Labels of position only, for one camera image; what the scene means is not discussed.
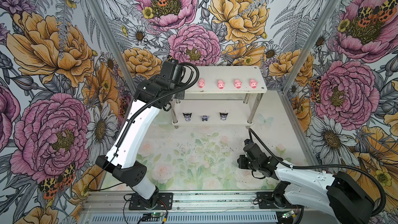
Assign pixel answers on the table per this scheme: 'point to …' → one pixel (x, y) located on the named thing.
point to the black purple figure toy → (223, 116)
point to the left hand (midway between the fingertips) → (173, 93)
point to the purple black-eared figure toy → (187, 116)
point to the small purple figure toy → (204, 118)
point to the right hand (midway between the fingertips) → (239, 166)
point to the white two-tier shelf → (219, 95)
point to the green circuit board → (156, 214)
